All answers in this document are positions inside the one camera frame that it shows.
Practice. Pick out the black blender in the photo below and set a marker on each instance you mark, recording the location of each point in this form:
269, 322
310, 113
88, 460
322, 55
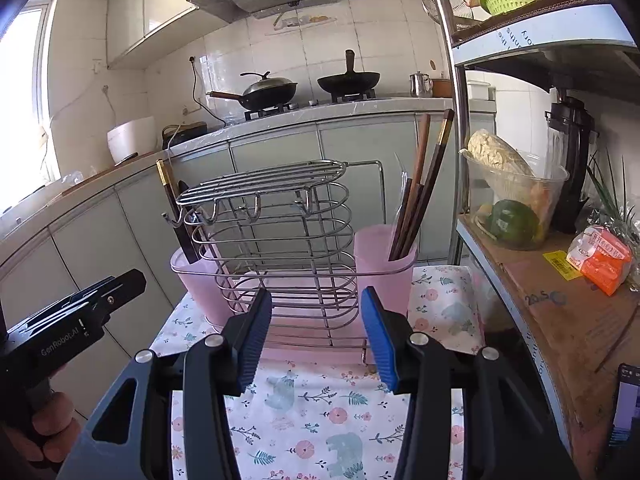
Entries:
570, 160

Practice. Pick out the white wall socket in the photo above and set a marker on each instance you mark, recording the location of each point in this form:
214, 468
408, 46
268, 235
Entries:
97, 65

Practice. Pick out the dark gold-banded chopstick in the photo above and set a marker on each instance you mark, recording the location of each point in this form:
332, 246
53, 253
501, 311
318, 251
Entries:
172, 200
442, 145

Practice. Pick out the bamboo chopstick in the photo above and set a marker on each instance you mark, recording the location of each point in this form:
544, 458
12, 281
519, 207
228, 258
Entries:
414, 210
402, 210

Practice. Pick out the glass wall shelf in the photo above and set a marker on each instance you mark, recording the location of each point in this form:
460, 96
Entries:
305, 22

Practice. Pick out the cardboard sheet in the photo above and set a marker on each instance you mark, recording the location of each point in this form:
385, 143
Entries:
560, 330

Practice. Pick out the window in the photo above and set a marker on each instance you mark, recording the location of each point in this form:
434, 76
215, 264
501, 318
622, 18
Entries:
25, 110

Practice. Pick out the metal shelf unit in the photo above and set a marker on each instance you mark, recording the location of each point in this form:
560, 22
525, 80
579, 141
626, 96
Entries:
457, 60

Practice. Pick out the steel kettle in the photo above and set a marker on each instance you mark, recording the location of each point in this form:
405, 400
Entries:
420, 85

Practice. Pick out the round pink plastic cup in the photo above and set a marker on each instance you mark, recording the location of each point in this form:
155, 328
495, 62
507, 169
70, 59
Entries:
380, 270

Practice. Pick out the person's left hand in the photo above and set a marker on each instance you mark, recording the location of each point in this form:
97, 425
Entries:
55, 430

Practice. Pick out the grey kitchen base cabinets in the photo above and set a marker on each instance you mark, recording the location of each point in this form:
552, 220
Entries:
280, 145

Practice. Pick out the clear container of vegetables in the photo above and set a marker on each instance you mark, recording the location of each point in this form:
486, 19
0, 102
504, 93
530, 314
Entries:
510, 220

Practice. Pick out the wall cabinets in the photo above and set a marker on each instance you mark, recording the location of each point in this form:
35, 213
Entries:
165, 0

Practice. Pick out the black plastic spoon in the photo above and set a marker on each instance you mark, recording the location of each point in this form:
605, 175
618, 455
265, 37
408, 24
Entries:
183, 187

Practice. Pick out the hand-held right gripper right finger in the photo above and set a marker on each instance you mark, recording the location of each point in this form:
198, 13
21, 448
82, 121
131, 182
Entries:
380, 340

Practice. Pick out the floral printed tablecloth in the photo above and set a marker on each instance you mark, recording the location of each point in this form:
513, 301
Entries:
310, 410

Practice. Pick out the white container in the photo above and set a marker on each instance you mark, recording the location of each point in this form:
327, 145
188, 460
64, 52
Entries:
480, 91

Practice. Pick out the dark phone screen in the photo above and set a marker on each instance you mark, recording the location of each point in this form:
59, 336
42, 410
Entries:
625, 400

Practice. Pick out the brown clay pot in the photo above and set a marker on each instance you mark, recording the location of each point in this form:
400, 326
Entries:
442, 89

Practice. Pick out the green leaves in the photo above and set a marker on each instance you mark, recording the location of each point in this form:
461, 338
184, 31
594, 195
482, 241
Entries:
607, 195

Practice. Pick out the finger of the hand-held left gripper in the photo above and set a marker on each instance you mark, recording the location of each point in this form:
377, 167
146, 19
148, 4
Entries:
75, 296
120, 295

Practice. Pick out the pink plastic drip tray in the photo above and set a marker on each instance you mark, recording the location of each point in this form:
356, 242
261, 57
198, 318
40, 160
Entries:
320, 352

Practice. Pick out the wide pink plastic cup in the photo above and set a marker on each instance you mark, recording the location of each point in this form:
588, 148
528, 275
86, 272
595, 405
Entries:
200, 285

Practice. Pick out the gas stove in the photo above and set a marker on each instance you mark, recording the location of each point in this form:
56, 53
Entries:
270, 111

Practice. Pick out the orange packet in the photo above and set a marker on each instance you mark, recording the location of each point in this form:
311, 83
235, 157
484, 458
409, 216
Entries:
600, 260

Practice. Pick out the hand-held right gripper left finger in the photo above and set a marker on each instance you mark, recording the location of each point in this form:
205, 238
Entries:
252, 340

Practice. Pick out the brown wooden chopstick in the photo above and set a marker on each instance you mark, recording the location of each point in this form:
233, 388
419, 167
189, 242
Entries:
424, 145

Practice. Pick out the black wok with lid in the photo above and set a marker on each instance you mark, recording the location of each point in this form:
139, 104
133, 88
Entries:
270, 91

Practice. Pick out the white rice cooker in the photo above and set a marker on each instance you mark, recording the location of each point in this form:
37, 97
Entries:
132, 140

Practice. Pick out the clear plastic spoon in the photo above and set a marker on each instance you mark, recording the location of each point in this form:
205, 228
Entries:
402, 180

